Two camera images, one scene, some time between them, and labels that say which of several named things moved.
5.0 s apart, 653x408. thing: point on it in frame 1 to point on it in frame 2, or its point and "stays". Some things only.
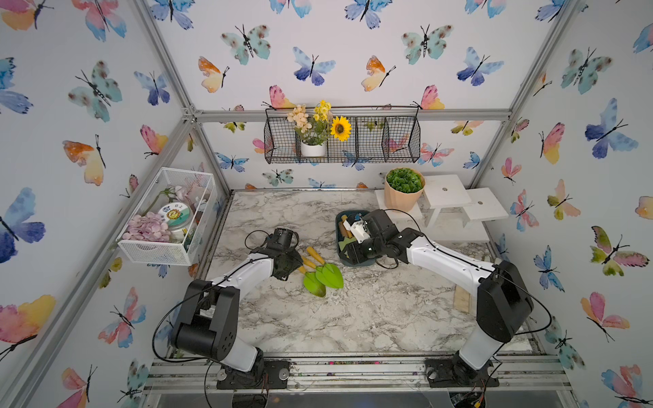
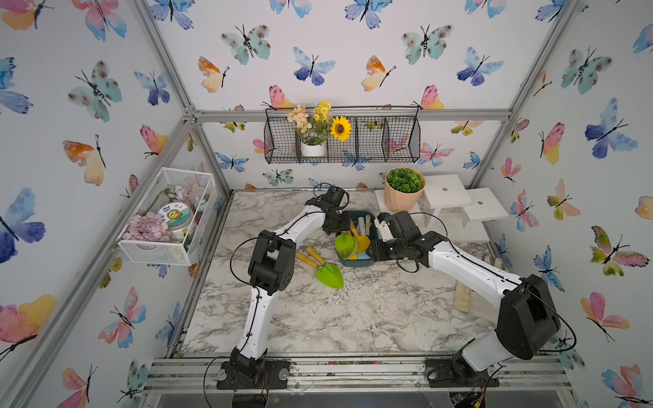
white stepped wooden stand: [451, 212] stays
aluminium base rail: [394, 375] stays
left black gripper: [298, 262] to [344, 224]
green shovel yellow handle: [311, 284] to [346, 245]
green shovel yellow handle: [330, 273] stays
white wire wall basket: [173, 220] stays
